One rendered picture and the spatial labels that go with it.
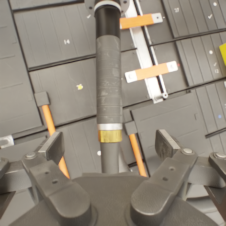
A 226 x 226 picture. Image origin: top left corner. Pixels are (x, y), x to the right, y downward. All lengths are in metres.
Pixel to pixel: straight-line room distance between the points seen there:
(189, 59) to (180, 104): 0.13
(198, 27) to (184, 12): 0.06
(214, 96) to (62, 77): 0.42
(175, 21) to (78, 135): 0.41
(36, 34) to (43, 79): 0.11
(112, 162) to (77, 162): 0.14
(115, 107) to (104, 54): 0.09
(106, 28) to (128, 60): 0.16
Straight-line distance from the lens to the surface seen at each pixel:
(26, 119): 0.39
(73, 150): 0.39
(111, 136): 0.26
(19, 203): 0.43
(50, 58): 0.42
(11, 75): 0.42
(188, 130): 0.47
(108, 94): 0.26
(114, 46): 0.29
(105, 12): 0.32
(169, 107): 0.44
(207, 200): 0.39
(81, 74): 0.40
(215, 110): 0.53
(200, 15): 0.60
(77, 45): 0.42
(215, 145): 0.53
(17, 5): 0.49
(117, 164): 0.28
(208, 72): 0.54
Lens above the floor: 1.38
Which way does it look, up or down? 78 degrees down
